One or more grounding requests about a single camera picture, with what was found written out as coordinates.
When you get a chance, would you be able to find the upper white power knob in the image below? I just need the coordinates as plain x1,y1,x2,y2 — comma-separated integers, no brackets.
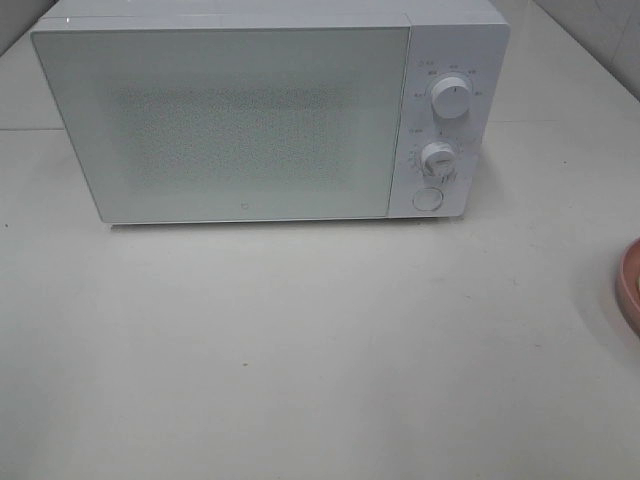
429,72,473,120

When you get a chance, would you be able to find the white microwave door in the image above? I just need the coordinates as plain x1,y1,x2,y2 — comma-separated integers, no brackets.
32,28,409,224

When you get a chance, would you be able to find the white timer knob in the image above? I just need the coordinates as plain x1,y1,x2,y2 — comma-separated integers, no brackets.
420,142,457,177

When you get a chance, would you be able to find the white microwave oven body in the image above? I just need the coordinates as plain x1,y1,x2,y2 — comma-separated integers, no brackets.
31,1,510,223

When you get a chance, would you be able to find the pink plate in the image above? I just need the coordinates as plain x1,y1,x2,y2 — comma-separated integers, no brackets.
615,239,640,335

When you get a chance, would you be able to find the round white door button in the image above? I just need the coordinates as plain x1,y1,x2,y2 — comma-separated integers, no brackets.
412,187,444,212

